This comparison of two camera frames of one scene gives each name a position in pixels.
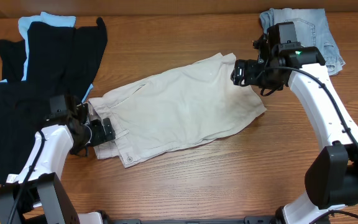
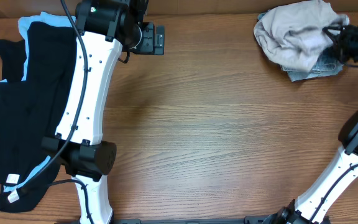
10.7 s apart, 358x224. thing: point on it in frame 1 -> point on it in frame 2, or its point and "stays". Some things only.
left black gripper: x=99 y=135 -> x=148 y=47
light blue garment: x=39 y=17 stays
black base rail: x=252 y=219 stays
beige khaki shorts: x=194 y=101 -> x=293 y=33
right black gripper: x=250 y=66 -> x=348 y=33
